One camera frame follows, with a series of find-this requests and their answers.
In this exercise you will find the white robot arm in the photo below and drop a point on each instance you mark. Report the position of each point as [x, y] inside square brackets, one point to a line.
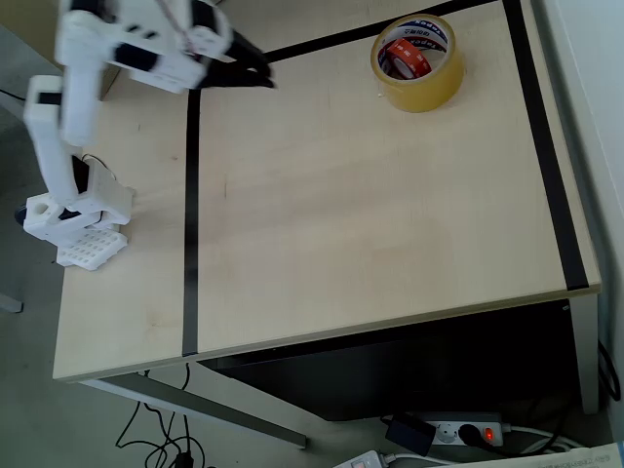
[75, 97]

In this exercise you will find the yellow tape roll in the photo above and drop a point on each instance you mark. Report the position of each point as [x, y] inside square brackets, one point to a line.
[429, 95]

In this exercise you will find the grey neighbouring table foot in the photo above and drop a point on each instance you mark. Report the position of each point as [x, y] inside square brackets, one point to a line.
[11, 303]

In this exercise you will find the black panel under table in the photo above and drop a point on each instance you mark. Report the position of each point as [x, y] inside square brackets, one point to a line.
[390, 370]

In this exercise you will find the grey slanted table leg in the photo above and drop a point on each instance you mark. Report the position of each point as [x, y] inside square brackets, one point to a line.
[219, 409]

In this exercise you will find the black power adapter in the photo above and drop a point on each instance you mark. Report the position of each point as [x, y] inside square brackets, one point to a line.
[409, 434]

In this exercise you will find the small white power strip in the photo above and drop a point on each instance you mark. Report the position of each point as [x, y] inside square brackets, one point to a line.
[363, 460]

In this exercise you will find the black round plug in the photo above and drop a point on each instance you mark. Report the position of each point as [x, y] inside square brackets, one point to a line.
[469, 434]

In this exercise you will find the grey upright table leg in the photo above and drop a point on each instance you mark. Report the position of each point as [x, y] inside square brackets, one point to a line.
[587, 365]

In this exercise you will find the printed paper sheet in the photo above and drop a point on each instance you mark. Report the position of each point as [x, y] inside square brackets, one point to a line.
[585, 458]

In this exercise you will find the white perforated base plate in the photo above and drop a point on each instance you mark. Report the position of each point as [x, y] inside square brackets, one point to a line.
[92, 251]

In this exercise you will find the white power strip red switch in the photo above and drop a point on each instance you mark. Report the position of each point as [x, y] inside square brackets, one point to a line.
[446, 435]

